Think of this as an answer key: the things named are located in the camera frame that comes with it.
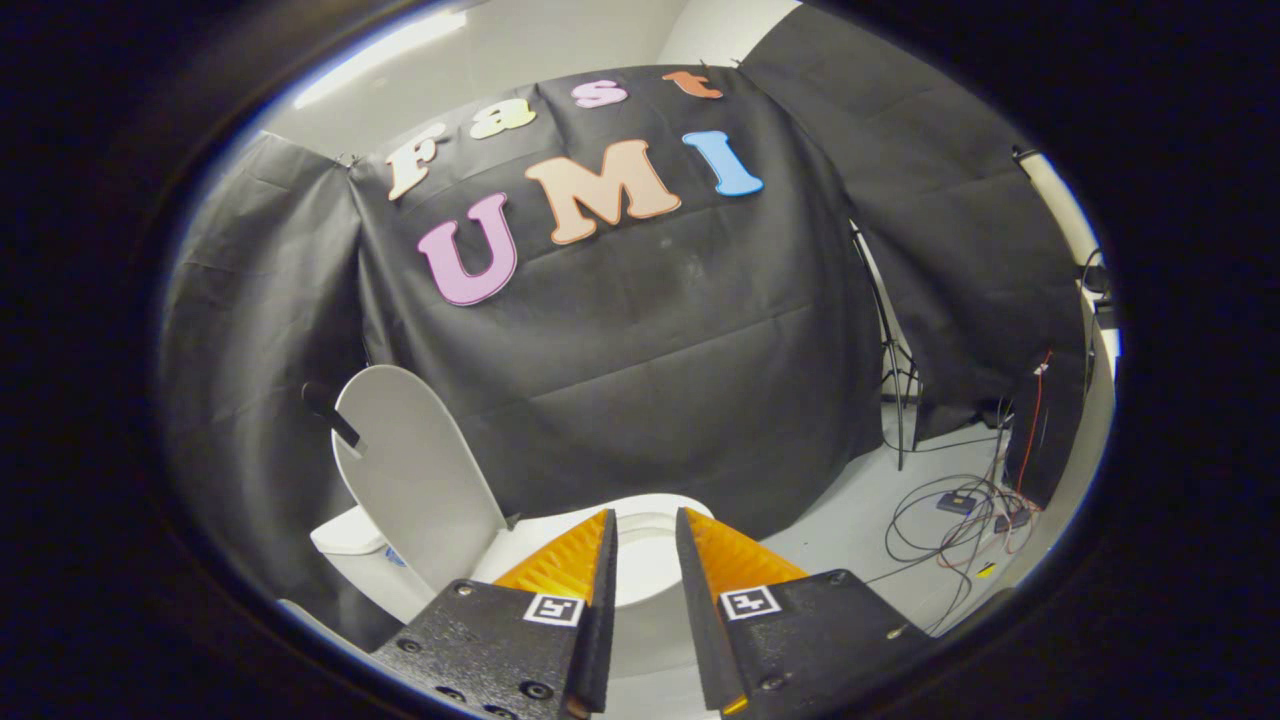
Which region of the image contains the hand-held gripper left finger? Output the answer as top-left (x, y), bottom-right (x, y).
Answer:
top-left (370, 508), bottom-right (619, 720)

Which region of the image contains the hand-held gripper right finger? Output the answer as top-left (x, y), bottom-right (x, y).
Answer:
top-left (675, 507), bottom-right (933, 717)

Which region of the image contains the white toilet lid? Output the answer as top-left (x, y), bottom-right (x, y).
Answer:
top-left (302, 365), bottom-right (511, 596)

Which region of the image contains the white toilet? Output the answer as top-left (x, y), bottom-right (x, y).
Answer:
top-left (280, 493), bottom-right (721, 716)

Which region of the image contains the black backdrop cloth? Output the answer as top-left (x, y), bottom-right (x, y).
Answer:
top-left (345, 62), bottom-right (888, 543)

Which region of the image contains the black tripod stand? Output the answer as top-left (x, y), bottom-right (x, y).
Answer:
top-left (850, 220), bottom-right (923, 471)

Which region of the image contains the dark upright panel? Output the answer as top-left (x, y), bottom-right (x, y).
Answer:
top-left (1002, 350), bottom-right (1088, 510)

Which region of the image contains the plain black hanging cloth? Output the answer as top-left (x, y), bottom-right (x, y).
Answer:
top-left (160, 130), bottom-right (403, 651)
top-left (738, 0), bottom-right (1088, 443)

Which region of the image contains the white pole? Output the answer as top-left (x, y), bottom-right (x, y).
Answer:
top-left (1012, 147), bottom-right (1103, 267)

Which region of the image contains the tangle of black cables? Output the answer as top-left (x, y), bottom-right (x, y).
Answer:
top-left (865, 400), bottom-right (1048, 637)

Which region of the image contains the red cable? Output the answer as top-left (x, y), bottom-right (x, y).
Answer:
top-left (1014, 350), bottom-right (1053, 493)

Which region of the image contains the black clamp with cable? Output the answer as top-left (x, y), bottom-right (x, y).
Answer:
top-left (1078, 248), bottom-right (1120, 331)

